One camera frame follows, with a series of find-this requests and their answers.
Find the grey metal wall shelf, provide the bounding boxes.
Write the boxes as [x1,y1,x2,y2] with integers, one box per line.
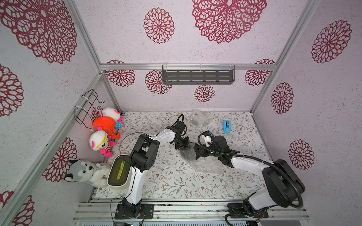
[161,65,235,85]

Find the black plate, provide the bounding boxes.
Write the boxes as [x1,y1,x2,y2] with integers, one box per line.
[180,149,196,162]

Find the white pink plush toy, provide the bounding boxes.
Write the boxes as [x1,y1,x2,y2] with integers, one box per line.
[99,107,124,129]

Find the white plush doll yellow glasses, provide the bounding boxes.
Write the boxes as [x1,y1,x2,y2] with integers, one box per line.
[89,131,115,158]

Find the grey husky plush toy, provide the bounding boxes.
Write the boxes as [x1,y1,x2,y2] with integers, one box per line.
[64,159,111,188]

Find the black wire wall basket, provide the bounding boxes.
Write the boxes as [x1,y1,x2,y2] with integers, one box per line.
[74,89,105,129]

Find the blue tape dispenser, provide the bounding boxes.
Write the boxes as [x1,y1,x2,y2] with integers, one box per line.
[223,120,231,133]

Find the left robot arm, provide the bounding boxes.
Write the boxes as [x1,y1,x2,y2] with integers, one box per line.
[122,114,190,207]

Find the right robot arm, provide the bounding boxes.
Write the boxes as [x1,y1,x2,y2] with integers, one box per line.
[194,131,305,226]

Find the floral table mat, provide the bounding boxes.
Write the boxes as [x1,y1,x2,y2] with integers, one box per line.
[113,112,270,200]

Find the red orange plush toy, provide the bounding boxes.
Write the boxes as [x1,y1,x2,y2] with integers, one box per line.
[92,116,121,139]

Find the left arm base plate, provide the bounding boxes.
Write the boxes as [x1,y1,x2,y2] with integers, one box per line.
[115,200,154,219]

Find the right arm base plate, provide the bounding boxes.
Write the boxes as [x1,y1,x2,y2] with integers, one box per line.
[227,202,270,218]

